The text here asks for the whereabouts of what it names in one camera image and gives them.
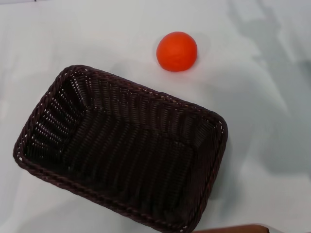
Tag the dark brown woven basket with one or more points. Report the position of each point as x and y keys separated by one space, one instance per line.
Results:
x=126 y=150

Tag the orange ball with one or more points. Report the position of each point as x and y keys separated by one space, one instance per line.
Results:
x=177 y=51

